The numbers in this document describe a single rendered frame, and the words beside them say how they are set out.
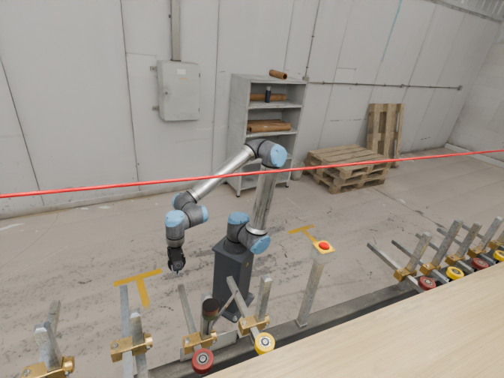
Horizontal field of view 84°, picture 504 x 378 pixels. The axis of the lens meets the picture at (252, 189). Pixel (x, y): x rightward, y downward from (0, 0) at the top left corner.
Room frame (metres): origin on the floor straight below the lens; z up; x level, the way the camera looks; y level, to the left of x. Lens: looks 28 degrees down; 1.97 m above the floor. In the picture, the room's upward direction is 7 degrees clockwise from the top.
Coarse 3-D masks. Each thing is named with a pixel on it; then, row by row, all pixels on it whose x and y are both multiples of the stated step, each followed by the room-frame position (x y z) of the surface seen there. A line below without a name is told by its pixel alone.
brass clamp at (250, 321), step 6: (246, 318) 0.82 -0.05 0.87; (252, 318) 0.82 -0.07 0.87; (240, 324) 0.79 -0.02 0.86; (246, 324) 0.79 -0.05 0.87; (252, 324) 0.79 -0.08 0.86; (258, 324) 0.80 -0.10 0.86; (264, 324) 0.81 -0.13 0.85; (240, 330) 0.78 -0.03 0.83; (246, 330) 0.77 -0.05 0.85; (258, 330) 0.80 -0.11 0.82
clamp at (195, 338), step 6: (186, 336) 0.70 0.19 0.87; (192, 336) 0.70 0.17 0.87; (198, 336) 0.71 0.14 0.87; (216, 336) 0.72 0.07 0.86; (192, 342) 0.68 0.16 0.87; (198, 342) 0.68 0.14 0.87; (204, 342) 0.69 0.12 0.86; (210, 342) 0.70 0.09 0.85; (186, 348) 0.65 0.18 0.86; (192, 348) 0.67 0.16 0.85; (186, 354) 0.65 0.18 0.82
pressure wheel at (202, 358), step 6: (204, 348) 0.64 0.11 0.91; (198, 354) 0.61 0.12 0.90; (204, 354) 0.62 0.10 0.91; (210, 354) 0.62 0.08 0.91; (192, 360) 0.59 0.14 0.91; (198, 360) 0.59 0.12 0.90; (204, 360) 0.59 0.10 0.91; (210, 360) 0.60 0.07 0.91; (192, 366) 0.58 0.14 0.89; (198, 366) 0.57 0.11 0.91; (204, 366) 0.57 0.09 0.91; (210, 366) 0.58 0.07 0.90; (198, 372) 0.56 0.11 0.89; (204, 372) 0.56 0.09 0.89
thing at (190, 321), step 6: (180, 288) 0.94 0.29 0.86; (180, 294) 0.91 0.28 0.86; (186, 294) 0.91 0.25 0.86; (186, 300) 0.88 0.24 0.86; (186, 306) 0.85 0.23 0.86; (186, 312) 0.82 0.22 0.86; (186, 318) 0.79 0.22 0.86; (192, 318) 0.79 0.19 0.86; (192, 324) 0.76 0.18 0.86; (192, 330) 0.73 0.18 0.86; (198, 348) 0.66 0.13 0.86
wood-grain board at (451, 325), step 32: (448, 288) 1.13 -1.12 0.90; (480, 288) 1.16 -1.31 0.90; (352, 320) 0.85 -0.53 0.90; (384, 320) 0.87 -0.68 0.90; (416, 320) 0.89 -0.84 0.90; (448, 320) 0.92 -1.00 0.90; (480, 320) 0.94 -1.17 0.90; (288, 352) 0.66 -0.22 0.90; (320, 352) 0.68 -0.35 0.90; (352, 352) 0.70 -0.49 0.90; (384, 352) 0.71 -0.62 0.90; (416, 352) 0.73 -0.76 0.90; (448, 352) 0.75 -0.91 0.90; (480, 352) 0.77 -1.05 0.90
